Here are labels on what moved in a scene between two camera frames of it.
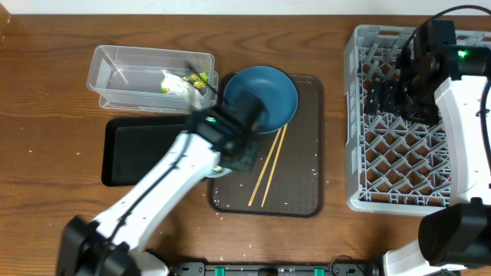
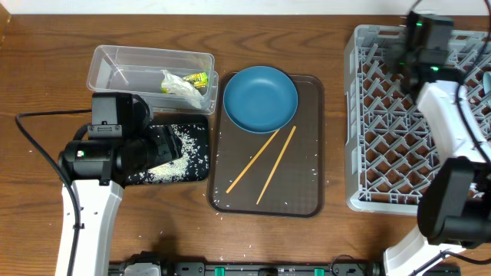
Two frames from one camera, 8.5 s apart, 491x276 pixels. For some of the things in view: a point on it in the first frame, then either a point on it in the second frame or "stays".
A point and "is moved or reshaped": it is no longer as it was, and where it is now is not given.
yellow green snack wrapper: (199, 80) stays
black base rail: (338, 268) stays
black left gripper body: (245, 158) -> (159, 150)
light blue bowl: (218, 171) is moved or reshaped
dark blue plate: (274, 89) stays
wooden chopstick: (251, 198) -> (245, 169)
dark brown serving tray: (288, 179) stays
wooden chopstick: (274, 165) is moved or reshaped
